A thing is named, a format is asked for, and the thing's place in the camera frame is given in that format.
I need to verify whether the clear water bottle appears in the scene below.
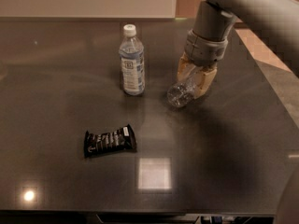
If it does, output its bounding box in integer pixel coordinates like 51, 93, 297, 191
167, 68, 202, 108

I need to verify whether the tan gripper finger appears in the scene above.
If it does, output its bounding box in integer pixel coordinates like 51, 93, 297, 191
193, 64, 217, 98
177, 53, 194, 81

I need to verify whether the upright labelled water bottle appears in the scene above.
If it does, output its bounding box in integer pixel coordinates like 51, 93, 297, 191
119, 24, 145, 96

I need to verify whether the black rxbar chocolate wrapper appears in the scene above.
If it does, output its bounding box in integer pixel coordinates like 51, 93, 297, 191
83, 125, 136, 158

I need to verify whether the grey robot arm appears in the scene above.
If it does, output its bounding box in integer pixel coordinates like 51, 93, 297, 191
178, 0, 299, 99

